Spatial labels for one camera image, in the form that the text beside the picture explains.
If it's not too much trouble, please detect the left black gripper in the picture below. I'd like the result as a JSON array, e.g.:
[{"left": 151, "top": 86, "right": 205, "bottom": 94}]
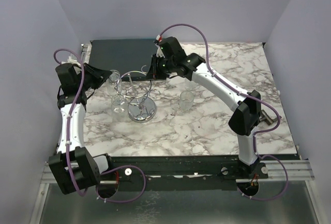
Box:
[{"left": 77, "top": 63, "right": 112, "bottom": 91}]

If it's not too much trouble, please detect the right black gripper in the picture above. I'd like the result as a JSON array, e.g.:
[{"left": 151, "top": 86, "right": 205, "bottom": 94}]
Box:
[{"left": 146, "top": 54, "right": 175, "bottom": 80}]

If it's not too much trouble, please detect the clear wine glass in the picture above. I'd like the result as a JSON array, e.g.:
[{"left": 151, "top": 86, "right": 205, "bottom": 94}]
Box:
[
  {"left": 179, "top": 91, "right": 194, "bottom": 112},
  {"left": 111, "top": 95, "right": 127, "bottom": 114},
  {"left": 106, "top": 70, "right": 121, "bottom": 97}
]

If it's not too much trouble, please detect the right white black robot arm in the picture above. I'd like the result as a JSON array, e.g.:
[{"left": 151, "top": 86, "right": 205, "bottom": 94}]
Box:
[{"left": 146, "top": 37, "right": 261, "bottom": 178}]

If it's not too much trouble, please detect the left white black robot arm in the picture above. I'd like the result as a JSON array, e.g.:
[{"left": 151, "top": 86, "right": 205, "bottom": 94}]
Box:
[{"left": 48, "top": 63, "right": 115, "bottom": 195}]

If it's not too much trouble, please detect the chrome wine glass rack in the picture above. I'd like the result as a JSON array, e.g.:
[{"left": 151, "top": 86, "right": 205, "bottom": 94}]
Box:
[{"left": 115, "top": 65, "right": 157, "bottom": 123}]

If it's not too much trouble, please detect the dark flat rack box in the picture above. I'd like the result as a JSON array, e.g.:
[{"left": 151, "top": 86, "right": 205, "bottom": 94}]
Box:
[{"left": 88, "top": 39, "right": 157, "bottom": 81}]

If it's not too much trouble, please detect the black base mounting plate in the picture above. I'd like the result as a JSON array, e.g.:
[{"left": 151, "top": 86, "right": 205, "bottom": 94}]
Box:
[{"left": 53, "top": 153, "right": 269, "bottom": 191}]

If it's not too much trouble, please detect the dark metal T tool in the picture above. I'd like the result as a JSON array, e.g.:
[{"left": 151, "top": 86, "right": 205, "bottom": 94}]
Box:
[{"left": 260, "top": 110, "right": 278, "bottom": 126}]

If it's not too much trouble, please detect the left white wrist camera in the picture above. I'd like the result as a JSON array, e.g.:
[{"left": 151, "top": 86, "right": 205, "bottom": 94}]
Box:
[{"left": 67, "top": 54, "right": 80, "bottom": 66}]

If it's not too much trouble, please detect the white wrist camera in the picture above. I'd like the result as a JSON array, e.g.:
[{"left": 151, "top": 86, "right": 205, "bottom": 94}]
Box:
[
  {"left": 154, "top": 35, "right": 163, "bottom": 47},
  {"left": 67, "top": 54, "right": 80, "bottom": 66}
]

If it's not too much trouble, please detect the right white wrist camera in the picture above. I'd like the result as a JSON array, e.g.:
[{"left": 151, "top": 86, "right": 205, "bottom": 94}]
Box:
[{"left": 154, "top": 35, "right": 163, "bottom": 47}]

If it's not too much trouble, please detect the aluminium frame rail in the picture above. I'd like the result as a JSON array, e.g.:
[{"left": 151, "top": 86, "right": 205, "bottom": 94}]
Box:
[{"left": 41, "top": 43, "right": 315, "bottom": 183}]

